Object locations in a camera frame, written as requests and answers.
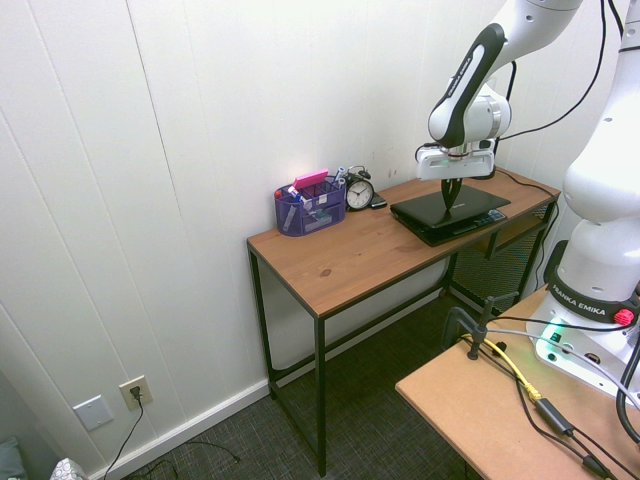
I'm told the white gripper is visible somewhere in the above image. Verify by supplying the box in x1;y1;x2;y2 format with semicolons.
414;145;498;212

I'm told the black laptop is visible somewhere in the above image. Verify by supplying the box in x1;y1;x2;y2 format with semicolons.
389;184;512;248

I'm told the black twin-bell alarm clock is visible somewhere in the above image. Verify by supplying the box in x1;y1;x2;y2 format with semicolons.
344;164;376;213

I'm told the black desk lamp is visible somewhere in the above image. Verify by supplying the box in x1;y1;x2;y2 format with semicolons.
479;58;518;182

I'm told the pink sticky note pad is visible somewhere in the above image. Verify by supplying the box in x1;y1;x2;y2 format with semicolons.
293;168;330;191

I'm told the black metal clamp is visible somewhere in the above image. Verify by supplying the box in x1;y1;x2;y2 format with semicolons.
441;293;519;362

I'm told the purple mesh desk organizer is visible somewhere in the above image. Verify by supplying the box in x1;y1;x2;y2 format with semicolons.
273;174;348;238

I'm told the patterned tissue box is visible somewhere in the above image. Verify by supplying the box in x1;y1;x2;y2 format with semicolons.
51;456;92;480

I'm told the teal cushion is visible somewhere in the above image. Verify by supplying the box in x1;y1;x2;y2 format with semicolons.
0;436;27;480

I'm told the black lamp power cord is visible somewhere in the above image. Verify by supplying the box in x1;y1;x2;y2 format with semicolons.
493;169;561;297

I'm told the wooden desk black metal frame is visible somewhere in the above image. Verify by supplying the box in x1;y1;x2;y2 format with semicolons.
246;167;562;477

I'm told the black robot wrist cable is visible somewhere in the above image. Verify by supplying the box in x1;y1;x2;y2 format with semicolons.
497;0;627;142

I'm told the yellow ethernet cable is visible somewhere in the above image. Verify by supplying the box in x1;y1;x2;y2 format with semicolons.
486;340;544;402

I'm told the grey cable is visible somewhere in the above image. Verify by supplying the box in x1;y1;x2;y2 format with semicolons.
486;327;640;397

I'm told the black inline cable adapter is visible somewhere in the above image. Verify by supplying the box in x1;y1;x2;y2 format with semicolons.
534;397;577;437

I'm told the beige wall outlet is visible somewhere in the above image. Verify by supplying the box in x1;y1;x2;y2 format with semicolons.
118;375;153;412

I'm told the white blank wall plate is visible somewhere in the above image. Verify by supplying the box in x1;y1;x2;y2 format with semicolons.
72;394;115;433

